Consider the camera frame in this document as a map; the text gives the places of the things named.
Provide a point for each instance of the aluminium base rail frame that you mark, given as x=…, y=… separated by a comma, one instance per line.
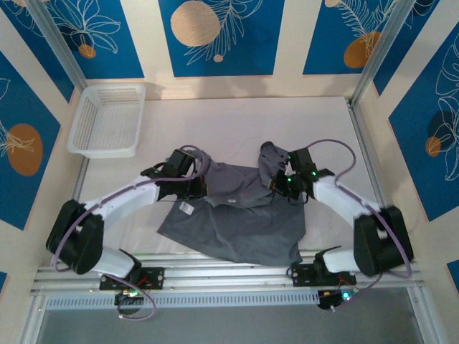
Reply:
x=229, y=272

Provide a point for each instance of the grey t-shirt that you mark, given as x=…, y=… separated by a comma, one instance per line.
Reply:
x=244, y=225

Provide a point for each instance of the aluminium table side rail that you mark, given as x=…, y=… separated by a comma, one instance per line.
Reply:
x=81, y=179
x=362, y=143

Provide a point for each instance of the aluminium frame post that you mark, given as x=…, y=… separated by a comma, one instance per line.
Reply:
x=57, y=43
x=380, y=53

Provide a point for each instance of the blue poster large orange oval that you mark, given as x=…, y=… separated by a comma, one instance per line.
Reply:
x=21, y=107

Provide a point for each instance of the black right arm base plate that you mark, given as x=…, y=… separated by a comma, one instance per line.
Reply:
x=305, y=274

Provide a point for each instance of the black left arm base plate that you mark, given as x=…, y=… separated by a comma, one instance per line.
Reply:
x=154, y=277

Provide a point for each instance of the blue poster with orange circle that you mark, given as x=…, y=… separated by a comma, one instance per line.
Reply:
x=412, y=161

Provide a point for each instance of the blue poster white flower drawing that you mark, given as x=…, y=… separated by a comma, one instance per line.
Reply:
x=118, y=53

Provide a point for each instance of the blue poster orange circle fern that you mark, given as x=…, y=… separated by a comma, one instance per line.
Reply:
x=322, y=43

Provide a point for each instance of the blue wall poster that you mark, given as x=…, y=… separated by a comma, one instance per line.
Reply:
x=2, y=281
x=32, y=46
x=398, y=61
x=453, y=274

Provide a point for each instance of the white plastic mesh basket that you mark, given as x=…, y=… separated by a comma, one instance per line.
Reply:
x=107, y=122

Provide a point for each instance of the blue poster beige circle fern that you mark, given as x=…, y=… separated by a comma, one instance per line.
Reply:
x=244, y=53

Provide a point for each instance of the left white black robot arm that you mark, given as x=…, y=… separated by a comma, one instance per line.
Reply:
x=122, y=202

